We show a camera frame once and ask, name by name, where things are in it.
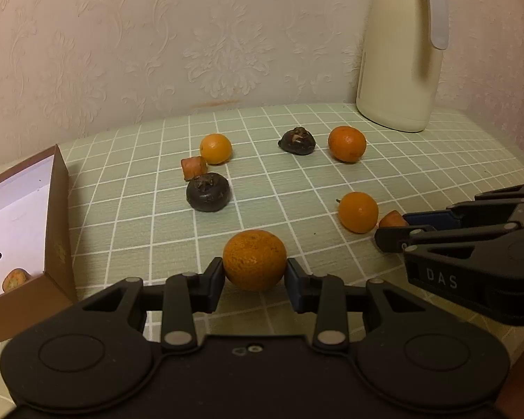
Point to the brown cardboard box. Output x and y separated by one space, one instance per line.
56 227

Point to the smooth orange tangerine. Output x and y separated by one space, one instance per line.
358 211
347 144

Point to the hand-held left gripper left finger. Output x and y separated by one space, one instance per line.
213 283

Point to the cream thermos jug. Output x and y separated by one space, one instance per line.
397 52

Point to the large rough orange mandarin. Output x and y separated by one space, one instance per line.
254 260

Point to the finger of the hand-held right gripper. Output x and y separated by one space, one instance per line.
425 219
393 239

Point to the small yellow-orange kumquat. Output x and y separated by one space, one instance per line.
216 149

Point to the green checked tablecloth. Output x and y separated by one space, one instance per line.
266 192

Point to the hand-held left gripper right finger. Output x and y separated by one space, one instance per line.
294 286

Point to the dark brown water chestnut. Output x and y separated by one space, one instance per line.
297 141
208 191

